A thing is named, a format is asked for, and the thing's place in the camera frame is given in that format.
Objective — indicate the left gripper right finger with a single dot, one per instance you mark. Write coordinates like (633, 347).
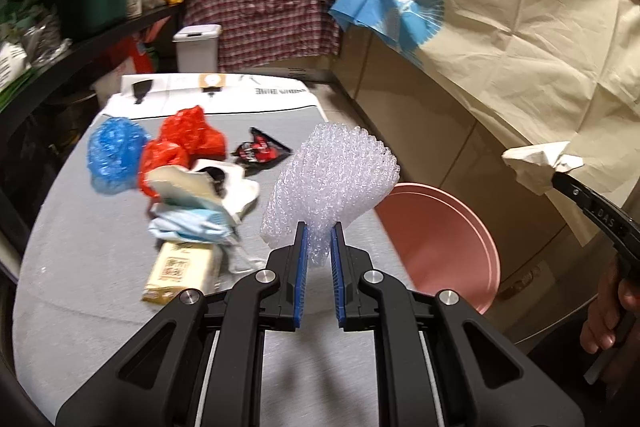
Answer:
(438, 361)

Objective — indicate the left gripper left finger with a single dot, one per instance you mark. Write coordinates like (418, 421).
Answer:
(198, 361)

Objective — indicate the yellow snack packet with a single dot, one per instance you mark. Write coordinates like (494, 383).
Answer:
(181, 266)

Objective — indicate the white tissue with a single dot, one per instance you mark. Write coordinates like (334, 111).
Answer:
(534, 165)

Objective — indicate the white paper packaging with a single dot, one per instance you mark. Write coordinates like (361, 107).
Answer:
(214, 185)

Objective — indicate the black red snack wrapper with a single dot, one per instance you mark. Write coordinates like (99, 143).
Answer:
(262, 152)

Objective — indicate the clear bubble wrap sheet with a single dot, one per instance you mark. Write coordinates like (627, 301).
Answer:
(335, 176)

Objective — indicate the red plastic bag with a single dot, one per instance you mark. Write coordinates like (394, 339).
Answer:
(184, 138)

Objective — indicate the blue bubble wrap ball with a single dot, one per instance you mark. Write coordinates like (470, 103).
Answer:
(114, 153)

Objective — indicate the pink plastic trash bucket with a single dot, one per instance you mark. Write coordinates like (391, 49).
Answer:
(441, 243)

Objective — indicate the white lidded trash bin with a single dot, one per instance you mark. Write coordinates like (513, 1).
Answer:
(197, 48)

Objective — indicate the person's right hand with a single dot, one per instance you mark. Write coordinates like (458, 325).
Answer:
(615, 297)

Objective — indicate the grey ironing board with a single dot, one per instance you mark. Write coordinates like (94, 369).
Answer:
(79, 299)

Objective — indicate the cream and blue cloth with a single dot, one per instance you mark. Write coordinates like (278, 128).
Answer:
(532, 72)

